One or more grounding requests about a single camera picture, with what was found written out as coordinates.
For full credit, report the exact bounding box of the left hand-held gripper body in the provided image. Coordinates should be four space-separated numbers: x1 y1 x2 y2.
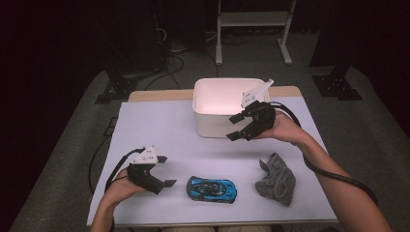
126 145 162 195

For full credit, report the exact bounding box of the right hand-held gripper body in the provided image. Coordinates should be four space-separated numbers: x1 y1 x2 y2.
240 78 278 141

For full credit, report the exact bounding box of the blue toy car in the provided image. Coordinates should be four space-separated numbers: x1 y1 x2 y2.
186 175 238 205

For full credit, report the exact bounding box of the grey cloth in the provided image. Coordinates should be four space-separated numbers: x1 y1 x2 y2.
254 152 297 208

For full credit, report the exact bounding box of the person's left hand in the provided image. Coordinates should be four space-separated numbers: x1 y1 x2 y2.
103 168 148 208

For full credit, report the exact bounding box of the person's right hand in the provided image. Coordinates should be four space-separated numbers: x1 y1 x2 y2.
256 110 308 147

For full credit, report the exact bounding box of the white table cover sheet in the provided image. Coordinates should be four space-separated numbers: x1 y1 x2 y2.
86 96 339 228

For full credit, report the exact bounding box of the white plastic storage bin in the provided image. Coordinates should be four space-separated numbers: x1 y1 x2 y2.
191 76 272 140

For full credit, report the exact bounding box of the black stand base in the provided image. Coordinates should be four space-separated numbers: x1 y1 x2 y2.
311 65 364 102
94 69 140 105

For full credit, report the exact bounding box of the white metal stand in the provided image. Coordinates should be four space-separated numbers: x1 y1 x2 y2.
215 0 299 67

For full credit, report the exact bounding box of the left hand-held gripper black cable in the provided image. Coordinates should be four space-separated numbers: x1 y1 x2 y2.
103 147 147 232

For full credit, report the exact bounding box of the hand-held gripper black cable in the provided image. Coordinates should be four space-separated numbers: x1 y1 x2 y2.
103 147 147 232
269 101 379 206

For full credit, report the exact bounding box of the thin black floor cable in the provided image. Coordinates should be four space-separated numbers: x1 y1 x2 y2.
88 134 112 195

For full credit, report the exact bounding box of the right hand-held gripper black cable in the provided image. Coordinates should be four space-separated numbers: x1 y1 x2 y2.
269 101 379 206

